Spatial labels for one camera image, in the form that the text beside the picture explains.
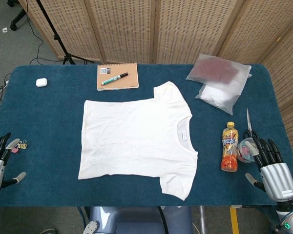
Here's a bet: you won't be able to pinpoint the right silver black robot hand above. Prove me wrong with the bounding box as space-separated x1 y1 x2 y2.
245 137 293 202

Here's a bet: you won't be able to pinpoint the white t-shirt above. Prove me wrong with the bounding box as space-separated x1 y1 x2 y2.
77 81 199 202

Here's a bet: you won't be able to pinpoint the clear cup of colourful clips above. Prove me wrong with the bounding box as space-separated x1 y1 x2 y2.
236 137 259 163

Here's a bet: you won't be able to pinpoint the orange drink bottle yellow cap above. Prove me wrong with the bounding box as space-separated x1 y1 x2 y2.
220 121 240 172

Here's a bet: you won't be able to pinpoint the yellow floor tape strip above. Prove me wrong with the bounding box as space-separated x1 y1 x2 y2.
230 205 240 234

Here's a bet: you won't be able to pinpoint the blue table mat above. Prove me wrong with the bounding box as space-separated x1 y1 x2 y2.
0 64 293 207

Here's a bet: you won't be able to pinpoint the white table leg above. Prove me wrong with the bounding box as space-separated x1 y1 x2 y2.
199 206 207 234

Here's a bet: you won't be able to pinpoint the frosted bag with white cloth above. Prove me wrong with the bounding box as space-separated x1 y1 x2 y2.
194 70 252 116

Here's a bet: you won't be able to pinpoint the frosted bag with maroon cloth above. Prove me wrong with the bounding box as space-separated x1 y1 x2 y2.
186 54 252 85

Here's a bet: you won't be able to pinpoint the black tripod stand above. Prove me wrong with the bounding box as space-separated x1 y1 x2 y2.
35 0 95 65

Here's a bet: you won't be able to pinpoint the blue-grey robot torso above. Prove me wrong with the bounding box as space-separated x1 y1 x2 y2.
83 206 193 234

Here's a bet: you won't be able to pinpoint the green white marker pen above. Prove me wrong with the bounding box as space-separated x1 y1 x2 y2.
101 72 129 86

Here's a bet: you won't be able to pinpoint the black office chair base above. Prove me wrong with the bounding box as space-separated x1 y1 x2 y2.
7 0 27 31

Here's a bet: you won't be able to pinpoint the kraft spiral notebook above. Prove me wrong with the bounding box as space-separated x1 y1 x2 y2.
96 62 139 91

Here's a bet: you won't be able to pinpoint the woven folding screen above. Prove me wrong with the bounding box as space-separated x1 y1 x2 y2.
18 0 293 171

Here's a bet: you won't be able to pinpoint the black-handled scissors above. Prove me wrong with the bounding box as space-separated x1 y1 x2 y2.
243 108 259 141

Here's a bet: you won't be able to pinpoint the black torso cable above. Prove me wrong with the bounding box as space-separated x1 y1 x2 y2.
157 206 168 234

